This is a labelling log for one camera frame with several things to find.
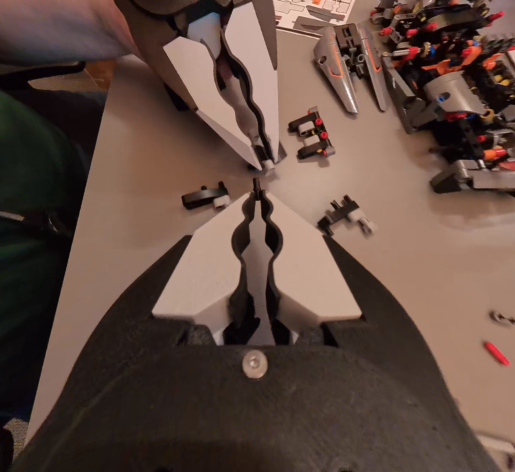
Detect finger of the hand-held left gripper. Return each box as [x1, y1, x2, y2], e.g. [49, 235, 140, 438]
[220, 0, 281, 163]
[162, 35, 264, 171]

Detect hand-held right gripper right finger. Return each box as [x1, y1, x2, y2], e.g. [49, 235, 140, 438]
[261, 191, 363, 345]

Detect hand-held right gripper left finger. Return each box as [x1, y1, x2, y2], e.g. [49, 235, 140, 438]
[152, 192, 261, 345]

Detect black lego beam assembly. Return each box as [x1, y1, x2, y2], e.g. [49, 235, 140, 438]
[317, 194, 379, 237]
[181, 181, 233, 211]

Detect black lego assembly red pins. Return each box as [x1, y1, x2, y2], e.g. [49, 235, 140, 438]
[287, 106, 337, 161]

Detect person's left forearm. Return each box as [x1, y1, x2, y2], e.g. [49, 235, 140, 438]
[0, 0, 141, 65]

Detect grey lego panels orange stripes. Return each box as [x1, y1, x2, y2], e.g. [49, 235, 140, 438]
[312, 22, 389, 115]

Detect red lego pin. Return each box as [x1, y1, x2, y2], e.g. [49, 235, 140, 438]
[484, 341, 512, 367]

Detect large lego vehicle model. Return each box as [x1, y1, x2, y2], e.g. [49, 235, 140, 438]
[369, 0, 515, 196]

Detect person's green shirt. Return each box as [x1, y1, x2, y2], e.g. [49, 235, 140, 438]
[0, 89, 106, 424]

